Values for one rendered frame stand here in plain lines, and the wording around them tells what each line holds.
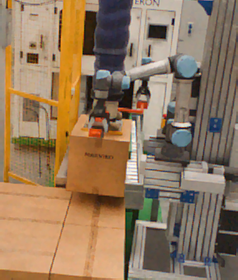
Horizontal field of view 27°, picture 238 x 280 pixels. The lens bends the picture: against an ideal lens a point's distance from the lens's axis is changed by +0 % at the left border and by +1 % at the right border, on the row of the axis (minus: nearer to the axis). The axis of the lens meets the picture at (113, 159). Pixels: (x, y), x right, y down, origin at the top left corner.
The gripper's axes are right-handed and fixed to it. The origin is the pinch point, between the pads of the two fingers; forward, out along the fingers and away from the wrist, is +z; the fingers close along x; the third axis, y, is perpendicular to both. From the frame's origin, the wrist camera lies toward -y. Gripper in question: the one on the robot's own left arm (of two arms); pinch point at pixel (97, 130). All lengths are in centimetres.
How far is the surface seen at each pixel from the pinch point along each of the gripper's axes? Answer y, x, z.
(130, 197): 75, -26, 70
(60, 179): 73, 29, 61
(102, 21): 49, 7, -60
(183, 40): 951, -125, 5
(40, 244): -21, 25, 67
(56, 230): -3, 19, 67
